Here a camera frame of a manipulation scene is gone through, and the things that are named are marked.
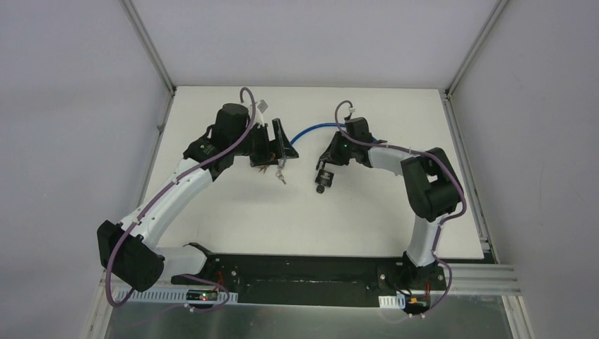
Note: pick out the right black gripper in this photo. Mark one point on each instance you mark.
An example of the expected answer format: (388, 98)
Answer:
(337, 148)

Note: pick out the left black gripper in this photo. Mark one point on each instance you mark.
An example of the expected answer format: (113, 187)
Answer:
(270, 142)

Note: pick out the blue cable lock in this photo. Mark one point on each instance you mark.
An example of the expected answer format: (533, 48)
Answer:
(357, 134)

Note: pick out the cable lock silver keys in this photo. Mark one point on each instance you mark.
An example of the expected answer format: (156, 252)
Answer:
(280, 176)

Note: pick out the small black padlock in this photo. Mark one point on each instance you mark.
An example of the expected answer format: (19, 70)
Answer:
(324, 178)

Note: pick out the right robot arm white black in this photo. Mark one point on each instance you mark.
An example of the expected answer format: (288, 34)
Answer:
(433, 191)

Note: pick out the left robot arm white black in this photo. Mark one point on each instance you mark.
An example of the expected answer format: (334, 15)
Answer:
(129, 248)

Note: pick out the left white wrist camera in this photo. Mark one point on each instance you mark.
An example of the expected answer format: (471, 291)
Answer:
(260, 107)

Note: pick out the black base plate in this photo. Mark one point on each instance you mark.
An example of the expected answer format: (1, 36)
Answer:
(330, 281)

